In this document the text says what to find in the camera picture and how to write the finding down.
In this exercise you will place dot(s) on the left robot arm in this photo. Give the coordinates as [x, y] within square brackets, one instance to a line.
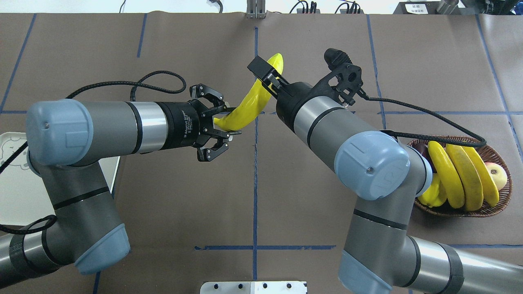
[66, 139]

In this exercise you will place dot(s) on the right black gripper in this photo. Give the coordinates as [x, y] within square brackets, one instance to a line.
[293, 99]

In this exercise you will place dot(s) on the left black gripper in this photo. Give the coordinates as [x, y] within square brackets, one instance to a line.
[179, 124]

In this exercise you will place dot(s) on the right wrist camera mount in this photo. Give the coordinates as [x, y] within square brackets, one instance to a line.
[343, 82]

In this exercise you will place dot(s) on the aluminium frame post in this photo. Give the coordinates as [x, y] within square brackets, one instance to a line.
[256, 9]

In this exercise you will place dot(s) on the yellow starfruit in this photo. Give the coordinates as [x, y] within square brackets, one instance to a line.
[435, 195]

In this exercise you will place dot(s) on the red green mango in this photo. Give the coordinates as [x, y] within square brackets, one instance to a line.
[423, 149]

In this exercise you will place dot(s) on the pink white apple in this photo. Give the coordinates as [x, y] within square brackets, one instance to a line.
[498, 174]

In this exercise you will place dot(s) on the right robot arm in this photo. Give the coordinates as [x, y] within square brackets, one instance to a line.
[386, 175]

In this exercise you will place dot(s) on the yellow banana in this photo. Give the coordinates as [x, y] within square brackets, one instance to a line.
[250, 107]
[448, 174]
[490, 190]
[469, 177]

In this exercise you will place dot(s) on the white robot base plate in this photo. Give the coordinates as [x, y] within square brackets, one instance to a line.
[254, 287]

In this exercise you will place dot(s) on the brown wicker basket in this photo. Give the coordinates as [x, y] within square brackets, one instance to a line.
[488, 154]

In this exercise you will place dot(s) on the dark equipment box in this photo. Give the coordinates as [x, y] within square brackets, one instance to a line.
[429, 7]

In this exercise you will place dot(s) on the white bear print tray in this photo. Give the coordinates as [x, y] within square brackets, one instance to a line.
[23, 196]

